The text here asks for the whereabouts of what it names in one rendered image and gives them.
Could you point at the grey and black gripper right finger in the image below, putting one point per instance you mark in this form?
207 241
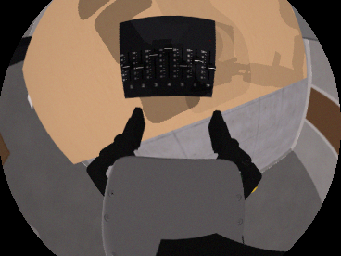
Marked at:
228 149

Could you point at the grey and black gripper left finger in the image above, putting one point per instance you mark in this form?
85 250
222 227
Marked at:
124 145

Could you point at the black lighting desk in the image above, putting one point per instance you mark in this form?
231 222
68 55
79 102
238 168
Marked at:
161 45

